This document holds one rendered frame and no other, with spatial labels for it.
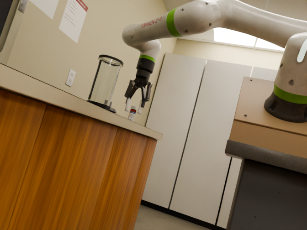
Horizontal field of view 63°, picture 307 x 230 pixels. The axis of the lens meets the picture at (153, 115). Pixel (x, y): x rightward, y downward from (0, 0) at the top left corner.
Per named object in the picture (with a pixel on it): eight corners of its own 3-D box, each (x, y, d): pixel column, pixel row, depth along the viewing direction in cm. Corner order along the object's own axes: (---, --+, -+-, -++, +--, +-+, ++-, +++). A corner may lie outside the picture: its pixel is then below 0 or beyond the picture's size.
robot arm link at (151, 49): (167, 40, 136) (154, 43, 145) (150, 29, 128) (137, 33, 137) (160, 65, 135) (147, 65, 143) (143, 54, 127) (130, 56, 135)
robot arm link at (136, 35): (182, 42, 108) (187, 18, 109) (163, 29, 101) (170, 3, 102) (132, 52, 135) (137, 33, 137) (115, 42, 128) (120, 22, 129)
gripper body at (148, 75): (154, 74, 136) (149, 91, 135) (140, 73, 140) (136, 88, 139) (147, 69, 130) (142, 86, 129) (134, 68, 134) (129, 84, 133)
